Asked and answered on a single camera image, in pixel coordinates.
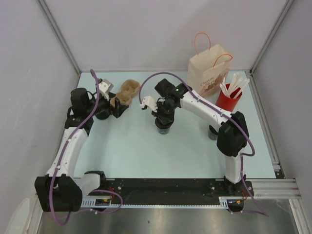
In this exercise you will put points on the white wrapped straws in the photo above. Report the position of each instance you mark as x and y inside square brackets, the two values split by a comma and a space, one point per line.
[236, 86]

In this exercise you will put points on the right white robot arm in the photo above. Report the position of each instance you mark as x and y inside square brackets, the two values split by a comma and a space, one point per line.
[230, 129]

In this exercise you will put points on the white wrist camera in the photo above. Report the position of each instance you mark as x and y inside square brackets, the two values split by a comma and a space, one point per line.
[103, 88]
[149, 102]

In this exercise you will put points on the red straw holder cup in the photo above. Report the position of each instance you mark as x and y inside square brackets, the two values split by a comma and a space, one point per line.
[229, 103]

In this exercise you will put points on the stacked brown pulp carriers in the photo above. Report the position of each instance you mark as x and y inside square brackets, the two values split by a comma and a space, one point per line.
[129, 89]

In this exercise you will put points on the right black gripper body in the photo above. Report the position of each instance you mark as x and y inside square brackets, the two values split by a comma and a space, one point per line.
[165, 109]

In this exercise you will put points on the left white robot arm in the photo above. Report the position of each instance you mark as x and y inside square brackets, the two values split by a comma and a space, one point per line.
[57, 190]

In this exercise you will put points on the black cup stack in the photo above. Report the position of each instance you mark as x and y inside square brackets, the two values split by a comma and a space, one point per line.
[212, 134]

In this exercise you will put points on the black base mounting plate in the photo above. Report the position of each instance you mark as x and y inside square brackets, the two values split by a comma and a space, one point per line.
[182, 188]

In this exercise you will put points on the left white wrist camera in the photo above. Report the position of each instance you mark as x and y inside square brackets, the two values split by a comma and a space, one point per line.
[103, 88]

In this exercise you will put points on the white slotted cable duct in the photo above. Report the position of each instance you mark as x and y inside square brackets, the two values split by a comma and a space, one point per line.
[202, 203]

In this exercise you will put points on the beige paper takeout bag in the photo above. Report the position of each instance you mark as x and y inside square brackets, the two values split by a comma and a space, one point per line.
[207, 69]

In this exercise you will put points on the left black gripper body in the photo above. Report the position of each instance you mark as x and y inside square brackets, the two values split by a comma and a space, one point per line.
[105, 105]

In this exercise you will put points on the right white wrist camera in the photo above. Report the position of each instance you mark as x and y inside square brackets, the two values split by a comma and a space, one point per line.
[149, 102]

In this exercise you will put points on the single black paper cup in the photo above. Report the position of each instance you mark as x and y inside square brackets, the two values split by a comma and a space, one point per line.
[163, 129]

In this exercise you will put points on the black lid stack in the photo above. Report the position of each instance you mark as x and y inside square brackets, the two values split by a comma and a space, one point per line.
[102, 116]

